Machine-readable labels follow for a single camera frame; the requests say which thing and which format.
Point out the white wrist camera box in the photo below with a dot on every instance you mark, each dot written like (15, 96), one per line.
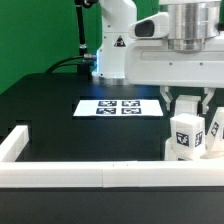
(152, 27)

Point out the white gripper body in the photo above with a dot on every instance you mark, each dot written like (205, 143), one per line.
(154, 66)

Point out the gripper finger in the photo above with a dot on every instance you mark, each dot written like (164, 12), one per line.
(165, 92)
(209, 93)

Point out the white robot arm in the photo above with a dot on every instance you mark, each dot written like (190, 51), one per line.
(181, 45)

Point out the white paper marker sheet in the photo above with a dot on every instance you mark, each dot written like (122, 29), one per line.
(106, 108)

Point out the white U-shaped fence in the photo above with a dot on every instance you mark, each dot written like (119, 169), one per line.
(15, 174)

